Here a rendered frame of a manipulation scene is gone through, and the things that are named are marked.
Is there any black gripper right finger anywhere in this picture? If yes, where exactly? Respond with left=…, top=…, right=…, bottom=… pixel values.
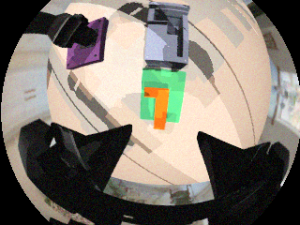
left=196, top=131, right=270, bottom=199

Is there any orange l-shaped part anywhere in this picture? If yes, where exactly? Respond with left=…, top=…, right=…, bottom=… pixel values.
left=143, top=87, right=170, bottom=130

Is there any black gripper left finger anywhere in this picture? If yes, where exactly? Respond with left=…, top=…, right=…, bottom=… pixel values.
left=50, top=121, right=132, bottom=192

